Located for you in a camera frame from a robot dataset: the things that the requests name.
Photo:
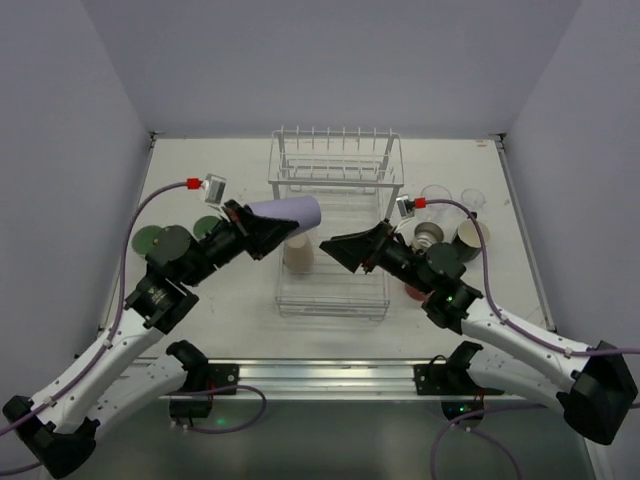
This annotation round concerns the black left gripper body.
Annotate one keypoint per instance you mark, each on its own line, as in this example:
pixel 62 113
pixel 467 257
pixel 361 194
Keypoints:
pixel 243 228

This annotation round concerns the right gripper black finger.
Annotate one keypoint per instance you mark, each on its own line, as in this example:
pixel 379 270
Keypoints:
pixel 352 253
pixel 381 230

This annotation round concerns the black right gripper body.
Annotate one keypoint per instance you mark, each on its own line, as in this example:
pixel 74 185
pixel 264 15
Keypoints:
pixel 378 250

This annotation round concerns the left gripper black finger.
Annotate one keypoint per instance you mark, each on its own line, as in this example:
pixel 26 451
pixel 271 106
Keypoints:
pixel 265 234
pixel 240 216

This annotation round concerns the small green plastic cup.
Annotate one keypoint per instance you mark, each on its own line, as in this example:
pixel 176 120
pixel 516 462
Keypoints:
pixel 204 225

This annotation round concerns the cream and brown cup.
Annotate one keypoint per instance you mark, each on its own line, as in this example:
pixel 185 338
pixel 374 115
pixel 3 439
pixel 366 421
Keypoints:
pixel 425 235

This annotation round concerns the beige plastic cup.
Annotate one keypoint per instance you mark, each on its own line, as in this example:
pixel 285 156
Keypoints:
pixel 298 254

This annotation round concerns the red ceramic mug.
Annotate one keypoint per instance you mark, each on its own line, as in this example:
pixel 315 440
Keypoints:
pixel 415 294

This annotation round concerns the lavender plastic cup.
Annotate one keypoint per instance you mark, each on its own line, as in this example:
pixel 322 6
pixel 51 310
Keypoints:
pixel 305 210

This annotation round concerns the black ceramic mug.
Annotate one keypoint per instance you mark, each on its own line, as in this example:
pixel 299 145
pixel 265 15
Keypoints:
pixel 466 240

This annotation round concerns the large green plastic cup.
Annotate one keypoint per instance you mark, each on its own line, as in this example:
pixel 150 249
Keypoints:
pixel 143 240

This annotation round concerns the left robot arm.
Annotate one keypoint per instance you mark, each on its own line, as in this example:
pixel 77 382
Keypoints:
pixel 61 423

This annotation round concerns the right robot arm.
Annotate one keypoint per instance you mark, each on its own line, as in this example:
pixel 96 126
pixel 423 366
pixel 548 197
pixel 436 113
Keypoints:
pixel 590 385

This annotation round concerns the clear small glass cup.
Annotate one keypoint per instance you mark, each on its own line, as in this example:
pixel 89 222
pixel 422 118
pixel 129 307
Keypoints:
pixel 473 199

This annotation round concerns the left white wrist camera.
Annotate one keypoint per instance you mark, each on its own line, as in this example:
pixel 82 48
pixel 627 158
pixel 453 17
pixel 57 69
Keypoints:
pixel 213 187

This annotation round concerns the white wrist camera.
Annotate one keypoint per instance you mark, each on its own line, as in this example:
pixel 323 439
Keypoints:
pixel 405 206
pixel 213 187

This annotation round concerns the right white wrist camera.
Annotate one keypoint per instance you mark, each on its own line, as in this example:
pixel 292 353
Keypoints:
pixel 405 206

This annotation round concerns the white wire dish rack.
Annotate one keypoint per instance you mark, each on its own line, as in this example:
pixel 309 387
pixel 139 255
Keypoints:
pixel 355 175

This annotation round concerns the right black base bracket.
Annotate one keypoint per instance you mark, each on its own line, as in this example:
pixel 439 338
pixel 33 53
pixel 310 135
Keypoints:
pixel 448 377

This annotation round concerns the black base bracket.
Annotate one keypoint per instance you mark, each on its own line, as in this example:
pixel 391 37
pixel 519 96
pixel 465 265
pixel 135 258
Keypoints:
pixel 185 406
pixel 448 377

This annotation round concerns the left black base bracket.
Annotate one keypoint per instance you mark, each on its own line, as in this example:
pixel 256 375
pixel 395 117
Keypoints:
pixel 185 406

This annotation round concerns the aluminium mounting rail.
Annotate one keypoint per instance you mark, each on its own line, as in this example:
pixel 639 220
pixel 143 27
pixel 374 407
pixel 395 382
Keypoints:
pixel 336 379

